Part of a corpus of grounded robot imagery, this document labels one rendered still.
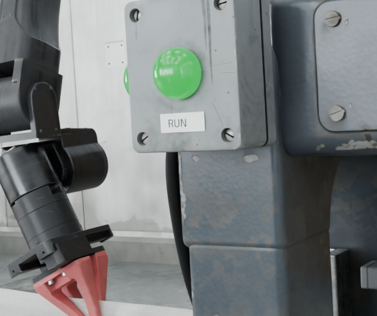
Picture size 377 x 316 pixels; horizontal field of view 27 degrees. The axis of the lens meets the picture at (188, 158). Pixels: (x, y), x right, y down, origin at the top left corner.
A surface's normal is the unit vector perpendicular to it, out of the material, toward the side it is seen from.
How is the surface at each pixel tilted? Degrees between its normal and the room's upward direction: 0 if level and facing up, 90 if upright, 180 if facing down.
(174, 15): 90
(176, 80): 105
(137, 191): 90
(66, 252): 63
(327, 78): 90
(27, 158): 69
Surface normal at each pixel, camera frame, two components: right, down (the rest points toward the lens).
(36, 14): 0.79, -0.22
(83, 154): 0.70, -0.47
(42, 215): -0.04, -0.18
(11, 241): -0.53, 0.07
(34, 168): 0.36, -0.36
